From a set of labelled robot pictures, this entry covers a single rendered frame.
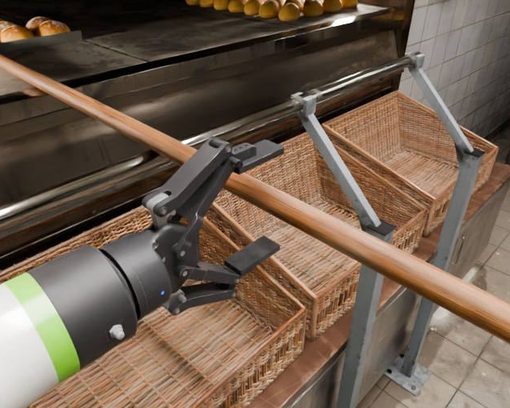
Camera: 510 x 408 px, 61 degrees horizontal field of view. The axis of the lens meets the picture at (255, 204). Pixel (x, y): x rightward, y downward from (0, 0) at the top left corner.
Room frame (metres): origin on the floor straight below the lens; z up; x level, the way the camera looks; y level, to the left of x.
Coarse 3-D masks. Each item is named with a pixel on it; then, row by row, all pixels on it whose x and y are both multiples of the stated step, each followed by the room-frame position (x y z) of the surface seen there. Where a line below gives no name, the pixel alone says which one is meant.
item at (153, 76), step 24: (336, 24) 1.57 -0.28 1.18; (360, 24) 1.67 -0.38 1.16; (216, 48) 1.23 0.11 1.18; (240, 48) 1.24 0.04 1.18; (264, 48) 1.30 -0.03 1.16; (288, 48) 1.38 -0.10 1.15; (120, 72) 1.00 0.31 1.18; (144, 72) 1.01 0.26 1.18; (168, 72) 1.06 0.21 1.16; (192, 72) 1.11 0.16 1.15; (0, 96) 0.83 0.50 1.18; (24, 96) 0.83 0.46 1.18; (48, 96) 0.85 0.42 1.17; (96, 96) 0.92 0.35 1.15; (0, 120) 0.78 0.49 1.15
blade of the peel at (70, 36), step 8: (24, 24) 1.54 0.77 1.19; (64, 32) 1.30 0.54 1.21; (72, 32) 1.31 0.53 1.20; (80, 32) 1.33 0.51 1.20; (16, 40) 1.20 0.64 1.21; (24, 40) 1.22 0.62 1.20; (32, 40) 1.23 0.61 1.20; (40, 40) 1.25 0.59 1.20; (48, 40) 1.26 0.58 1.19; (56, 40) 1.28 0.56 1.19; (64, 40) 1.29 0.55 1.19; (72, 40) 1.31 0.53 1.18; (0, 48) 1.17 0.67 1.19; (8, 48) 1.18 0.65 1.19; (16, 48) 1.20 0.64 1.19; (24, 48) 1.21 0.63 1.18; (32, 48) 1.23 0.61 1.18
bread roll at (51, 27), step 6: (42, 24) 1.29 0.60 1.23; (48, 24) 1.29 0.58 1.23; (54, 24) 1.30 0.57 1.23; (60, 24) 1.31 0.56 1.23; (36, 30) 1.28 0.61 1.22; (42, 30) 1.28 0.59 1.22; (48, 30) 1.28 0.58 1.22; (54, 30) 1.29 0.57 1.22; (60, 30) 1.30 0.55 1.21; (66, 30) 1.32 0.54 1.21
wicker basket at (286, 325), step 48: (96, 240) 0.82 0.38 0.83; (240, 288) 0.83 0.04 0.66; (144, 336) 0.74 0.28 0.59; (192, 336) 0.74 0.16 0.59; (240, 336) 0.74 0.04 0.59; (288, 336) 0.65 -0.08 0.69; (96, 384) 0.60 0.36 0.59; (144, 384) 0.60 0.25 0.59; (192, 384) 0.60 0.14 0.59; (240, 384) 0.54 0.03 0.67
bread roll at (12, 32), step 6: (6, 30) 1.21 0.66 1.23; (12, 30) 1.22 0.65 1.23; (18, 30) 1.22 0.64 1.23; (24, 30) 1.24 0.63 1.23; (30, 30) 1.26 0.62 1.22; (0, 36) 1.20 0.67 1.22; (6, 36) 1.20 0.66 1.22; (12, 36) 1.20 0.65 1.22; (18, 36) 1.21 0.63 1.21; (24, 36) 1.22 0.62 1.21; (30, 36) 1.24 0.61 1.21
